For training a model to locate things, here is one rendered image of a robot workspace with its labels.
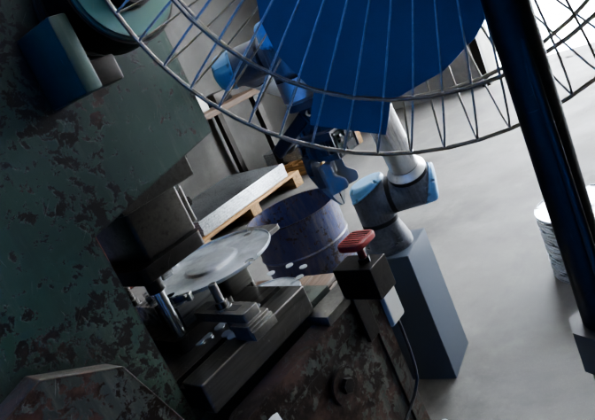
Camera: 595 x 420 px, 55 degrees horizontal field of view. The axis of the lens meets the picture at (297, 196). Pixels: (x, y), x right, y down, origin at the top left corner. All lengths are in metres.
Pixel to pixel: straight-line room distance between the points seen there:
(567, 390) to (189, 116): 1.27
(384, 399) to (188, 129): 0.71
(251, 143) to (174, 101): 4.92
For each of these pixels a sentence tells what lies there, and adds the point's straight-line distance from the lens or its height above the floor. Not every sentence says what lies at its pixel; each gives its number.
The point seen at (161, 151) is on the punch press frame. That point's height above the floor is 1.07.
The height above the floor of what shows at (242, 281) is 0.72.
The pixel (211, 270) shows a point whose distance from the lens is 1.23.
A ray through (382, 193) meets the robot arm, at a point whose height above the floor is 0.64.
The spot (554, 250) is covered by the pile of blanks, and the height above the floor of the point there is 0.14.
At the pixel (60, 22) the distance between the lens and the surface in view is 0.86.
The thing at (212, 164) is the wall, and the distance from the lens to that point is 5.57.
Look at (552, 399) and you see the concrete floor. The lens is 1.80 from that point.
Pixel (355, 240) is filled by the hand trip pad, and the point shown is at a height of 0.76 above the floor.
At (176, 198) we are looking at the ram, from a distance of 1.16.
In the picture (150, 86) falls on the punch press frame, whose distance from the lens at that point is 1.03.
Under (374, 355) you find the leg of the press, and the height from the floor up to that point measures 0.48.
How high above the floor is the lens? 1.17
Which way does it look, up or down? 15 degrees down
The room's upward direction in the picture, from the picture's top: 24 degrees counter-clockwise
